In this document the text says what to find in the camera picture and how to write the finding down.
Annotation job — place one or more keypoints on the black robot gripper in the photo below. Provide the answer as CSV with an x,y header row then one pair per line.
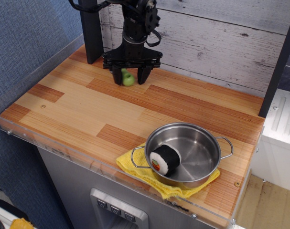
x,y
131,56

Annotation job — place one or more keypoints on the grey spatula with green handle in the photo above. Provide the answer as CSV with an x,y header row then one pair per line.
x,y
127,78

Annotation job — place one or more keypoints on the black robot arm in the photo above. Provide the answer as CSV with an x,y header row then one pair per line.
x,y
140,20

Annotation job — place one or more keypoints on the stainless steel pot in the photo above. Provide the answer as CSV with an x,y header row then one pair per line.
x,y
196,151

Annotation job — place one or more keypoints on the yellow cloth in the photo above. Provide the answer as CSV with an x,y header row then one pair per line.
x,y
125,162

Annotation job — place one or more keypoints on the plush sushi roll toy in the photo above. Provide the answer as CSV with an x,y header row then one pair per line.
x,y
165,159

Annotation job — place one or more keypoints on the grey toy fridge cabinet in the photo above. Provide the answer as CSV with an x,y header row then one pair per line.
x,y
74,182

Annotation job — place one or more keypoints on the clear acrylic table guard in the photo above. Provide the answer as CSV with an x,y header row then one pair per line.
x,y
77,110

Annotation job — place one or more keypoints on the silver dispenser button panel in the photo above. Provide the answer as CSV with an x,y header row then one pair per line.
x,y
113,213

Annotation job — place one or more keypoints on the white ribbed plastic surface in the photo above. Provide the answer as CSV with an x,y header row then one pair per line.
x,y
277,123

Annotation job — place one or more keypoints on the black and yellow object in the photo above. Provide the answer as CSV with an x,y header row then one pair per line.
x,y
19,224

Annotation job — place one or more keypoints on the left dark grey post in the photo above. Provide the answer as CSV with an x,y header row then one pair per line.
x,y
92,36

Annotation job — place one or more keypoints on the dark grey post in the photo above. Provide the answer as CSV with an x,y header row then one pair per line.
x,y
276,77
92,36

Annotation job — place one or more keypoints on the right dark grey post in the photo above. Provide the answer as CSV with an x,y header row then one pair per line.
x,y
276,77

